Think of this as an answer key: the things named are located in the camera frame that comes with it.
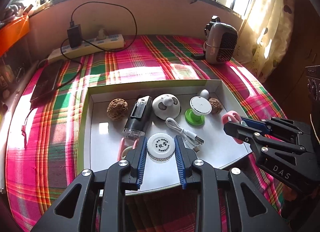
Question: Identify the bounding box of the pink clip with green pad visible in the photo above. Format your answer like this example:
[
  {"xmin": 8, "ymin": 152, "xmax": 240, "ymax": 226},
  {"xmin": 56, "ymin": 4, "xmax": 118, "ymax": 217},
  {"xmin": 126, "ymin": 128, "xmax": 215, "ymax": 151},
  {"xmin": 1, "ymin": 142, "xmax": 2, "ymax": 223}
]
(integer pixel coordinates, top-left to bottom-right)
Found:
[{"xmin": 221, "ymin": 110, "xmax": 245, "ymax": 144}]

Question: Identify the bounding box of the white usb cable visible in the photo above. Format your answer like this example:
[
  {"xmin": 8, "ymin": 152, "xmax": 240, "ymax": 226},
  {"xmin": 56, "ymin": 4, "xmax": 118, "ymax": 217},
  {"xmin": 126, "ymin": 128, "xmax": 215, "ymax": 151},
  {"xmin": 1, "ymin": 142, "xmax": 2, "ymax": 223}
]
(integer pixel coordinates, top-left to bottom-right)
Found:
[{"xmin": 165, "ymin": 117, "xmax": 205, "ymax": 152}]

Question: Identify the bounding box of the white round cap jar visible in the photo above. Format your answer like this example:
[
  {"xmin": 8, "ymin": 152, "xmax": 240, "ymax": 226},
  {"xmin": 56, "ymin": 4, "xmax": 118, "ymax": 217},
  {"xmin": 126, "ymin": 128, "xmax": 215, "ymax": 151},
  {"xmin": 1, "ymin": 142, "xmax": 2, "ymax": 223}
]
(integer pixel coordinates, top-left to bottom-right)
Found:
[{"xmin": 147, "ymin": 133, "xmax": 175, "ymax": 163}]

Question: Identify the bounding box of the brown wrinkled walnut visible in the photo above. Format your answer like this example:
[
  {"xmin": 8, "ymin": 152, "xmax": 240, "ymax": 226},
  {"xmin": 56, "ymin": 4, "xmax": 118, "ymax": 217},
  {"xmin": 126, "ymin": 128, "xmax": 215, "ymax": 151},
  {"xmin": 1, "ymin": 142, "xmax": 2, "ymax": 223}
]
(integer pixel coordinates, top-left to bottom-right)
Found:
[{"xmin": 107, "ymin": 98, "xmax": 128, "ymax": 121}]

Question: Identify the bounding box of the green white suction holder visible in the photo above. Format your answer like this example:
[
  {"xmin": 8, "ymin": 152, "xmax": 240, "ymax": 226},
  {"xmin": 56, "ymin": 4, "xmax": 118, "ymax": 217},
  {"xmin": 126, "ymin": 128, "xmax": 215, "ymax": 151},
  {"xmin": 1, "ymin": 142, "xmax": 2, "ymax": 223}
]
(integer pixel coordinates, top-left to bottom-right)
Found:
[{"xmin": 185, "ymin": 90, "xmax": 212, "ymax": 126}]

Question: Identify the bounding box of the plaid bed cloth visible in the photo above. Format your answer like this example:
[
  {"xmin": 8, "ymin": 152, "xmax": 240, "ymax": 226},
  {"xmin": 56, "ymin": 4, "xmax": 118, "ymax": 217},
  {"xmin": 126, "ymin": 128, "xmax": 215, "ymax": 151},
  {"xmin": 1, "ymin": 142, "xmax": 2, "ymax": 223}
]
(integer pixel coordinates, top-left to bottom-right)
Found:
[{"xmin": 5, "ymin": 35, "xmax": 285, "ymax": 231}]

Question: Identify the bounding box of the white cardboard box tray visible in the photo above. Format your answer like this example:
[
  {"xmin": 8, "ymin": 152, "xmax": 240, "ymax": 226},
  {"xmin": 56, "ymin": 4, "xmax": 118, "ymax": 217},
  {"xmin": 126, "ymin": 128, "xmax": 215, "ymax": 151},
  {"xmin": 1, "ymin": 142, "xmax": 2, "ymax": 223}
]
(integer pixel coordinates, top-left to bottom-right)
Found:
[{"xmin": 76, "ymin": 79, "xmax": 252, "ymax": 196}]

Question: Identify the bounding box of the spotted cream curtain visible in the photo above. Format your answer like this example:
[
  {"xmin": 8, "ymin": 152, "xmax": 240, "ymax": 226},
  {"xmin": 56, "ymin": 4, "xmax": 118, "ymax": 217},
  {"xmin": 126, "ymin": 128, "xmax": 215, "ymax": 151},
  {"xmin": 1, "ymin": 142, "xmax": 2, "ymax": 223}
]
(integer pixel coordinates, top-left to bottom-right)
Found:
[{"xmin": 233, "ymin": 0, "xmax": 295, "ymax": 82}]

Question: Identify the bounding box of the black clear cylindrical device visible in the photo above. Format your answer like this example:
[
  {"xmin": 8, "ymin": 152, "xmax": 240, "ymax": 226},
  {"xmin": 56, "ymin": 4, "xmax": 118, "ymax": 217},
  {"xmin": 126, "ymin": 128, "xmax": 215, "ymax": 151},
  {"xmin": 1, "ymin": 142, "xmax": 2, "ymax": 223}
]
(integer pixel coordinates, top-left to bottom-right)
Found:
[{"xmin": 123, "ymin": 95, "xmax": 152, "ymax": 140}]

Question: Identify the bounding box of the beige small space heater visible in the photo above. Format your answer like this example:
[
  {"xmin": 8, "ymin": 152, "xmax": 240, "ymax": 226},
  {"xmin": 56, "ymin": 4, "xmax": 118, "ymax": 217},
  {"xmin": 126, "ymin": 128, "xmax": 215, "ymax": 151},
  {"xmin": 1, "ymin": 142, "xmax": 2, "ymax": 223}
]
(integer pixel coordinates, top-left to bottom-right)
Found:
[{"xmin": 204, "ymin": 15, "xmax": 238, "ymax": 64}]

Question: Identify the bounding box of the white round mini fan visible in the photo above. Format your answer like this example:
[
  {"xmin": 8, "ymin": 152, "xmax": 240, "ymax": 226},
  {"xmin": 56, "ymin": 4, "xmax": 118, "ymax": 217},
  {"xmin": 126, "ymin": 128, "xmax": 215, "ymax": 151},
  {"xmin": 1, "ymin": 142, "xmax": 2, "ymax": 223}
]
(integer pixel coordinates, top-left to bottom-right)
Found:
[{"xmin": 152, "ymin": 94, "xmax": 181, "ymax": 120}]

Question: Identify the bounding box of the black flat power bank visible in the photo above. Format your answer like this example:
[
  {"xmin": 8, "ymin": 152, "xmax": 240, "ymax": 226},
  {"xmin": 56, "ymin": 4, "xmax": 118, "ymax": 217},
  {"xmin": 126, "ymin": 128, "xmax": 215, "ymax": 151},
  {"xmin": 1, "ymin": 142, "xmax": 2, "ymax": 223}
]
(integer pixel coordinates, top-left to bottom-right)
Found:
[{"xmin": 30, "ymin": 60, "xmax": 63, "ymax": 108}]

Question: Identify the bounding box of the white power strip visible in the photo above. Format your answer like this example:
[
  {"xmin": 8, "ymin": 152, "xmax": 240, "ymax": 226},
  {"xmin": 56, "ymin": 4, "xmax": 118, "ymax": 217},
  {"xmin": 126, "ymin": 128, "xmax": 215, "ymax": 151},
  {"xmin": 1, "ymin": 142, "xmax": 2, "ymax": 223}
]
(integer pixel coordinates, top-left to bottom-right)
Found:
[{"xmin": 47, "ymin": 34, "xmax": 125, "ymax": 63}]

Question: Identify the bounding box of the black charger adapter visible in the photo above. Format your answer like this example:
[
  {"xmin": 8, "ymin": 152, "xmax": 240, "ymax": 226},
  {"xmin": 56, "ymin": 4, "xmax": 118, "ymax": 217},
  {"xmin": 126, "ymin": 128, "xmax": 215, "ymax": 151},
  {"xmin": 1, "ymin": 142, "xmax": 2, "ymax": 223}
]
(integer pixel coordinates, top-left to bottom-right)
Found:
[{"xmin": 67, "ymin": 20, "xmax": 82, "ymax": 48}]

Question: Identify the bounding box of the orange box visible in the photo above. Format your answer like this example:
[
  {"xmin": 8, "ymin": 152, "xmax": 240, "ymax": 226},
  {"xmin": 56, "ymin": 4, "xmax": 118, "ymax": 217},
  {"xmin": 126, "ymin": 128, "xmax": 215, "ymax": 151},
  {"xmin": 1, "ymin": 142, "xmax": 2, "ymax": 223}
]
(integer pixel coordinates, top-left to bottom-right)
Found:
[{"xmin": 0, "ymin": 14, "xmax": 30, "ymax": 56}]

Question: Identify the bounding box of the black charging cable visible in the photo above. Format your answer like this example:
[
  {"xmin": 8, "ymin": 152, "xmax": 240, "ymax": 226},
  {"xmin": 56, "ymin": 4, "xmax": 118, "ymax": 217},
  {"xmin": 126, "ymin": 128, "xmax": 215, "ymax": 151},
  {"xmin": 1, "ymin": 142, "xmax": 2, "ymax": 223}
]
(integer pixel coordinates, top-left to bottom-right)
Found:
[{"xmin": 60, "ymin": 1, "xmax": 138, "ymax": 90}]

